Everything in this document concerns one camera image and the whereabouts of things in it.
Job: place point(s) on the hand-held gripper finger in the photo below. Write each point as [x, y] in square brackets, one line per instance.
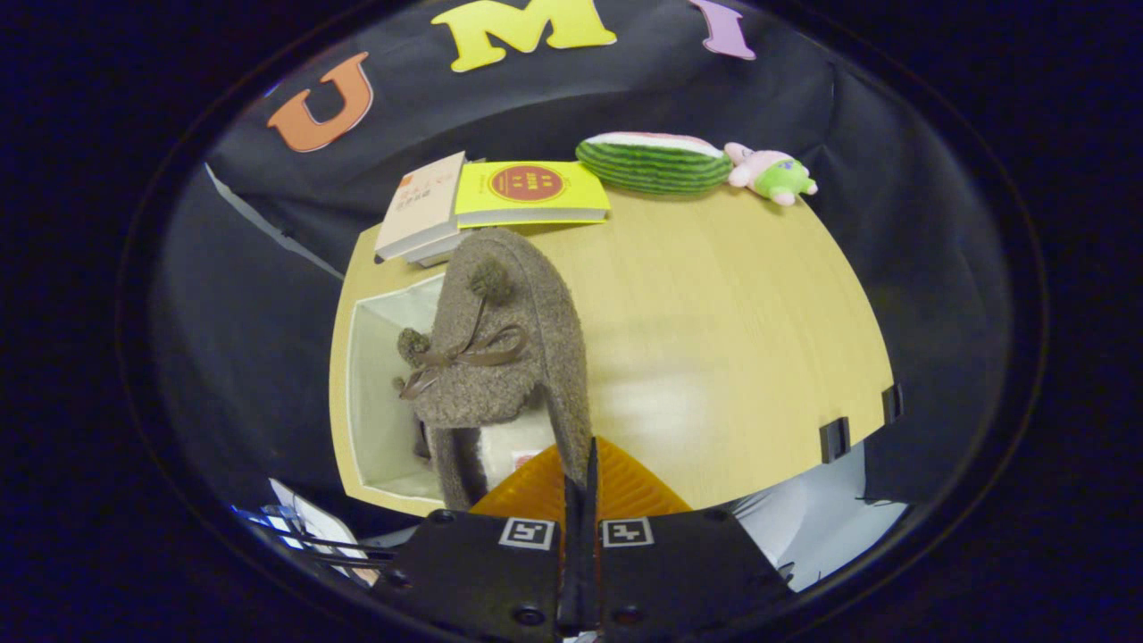
[592, 572]
[575, 572]

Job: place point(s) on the white fabric storage box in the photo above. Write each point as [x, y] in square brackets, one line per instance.
[379, 402]

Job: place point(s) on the white paper sheet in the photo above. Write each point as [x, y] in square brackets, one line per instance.
[321, 527]

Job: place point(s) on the black table clamp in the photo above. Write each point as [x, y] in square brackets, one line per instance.
[893, 404]
[835, 439]

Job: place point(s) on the blue printed packet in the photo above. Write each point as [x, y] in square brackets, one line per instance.
[263, 518]

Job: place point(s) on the blue covered book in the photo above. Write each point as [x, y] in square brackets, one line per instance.
[436, 261]

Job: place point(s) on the white book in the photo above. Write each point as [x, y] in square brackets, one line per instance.
[429, 248]

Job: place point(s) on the yellow book with red circle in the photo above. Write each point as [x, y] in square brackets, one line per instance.
[536, 192]

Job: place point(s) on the beige book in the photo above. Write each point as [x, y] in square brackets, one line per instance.
[420, 205]

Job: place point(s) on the watermelon slice plush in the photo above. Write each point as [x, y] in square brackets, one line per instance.
[652, 165]

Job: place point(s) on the black backdrop cloth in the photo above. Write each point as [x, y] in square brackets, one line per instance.
[893, 268]

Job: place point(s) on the pink and green plush toy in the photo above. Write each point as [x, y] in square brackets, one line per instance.
[777, 179]

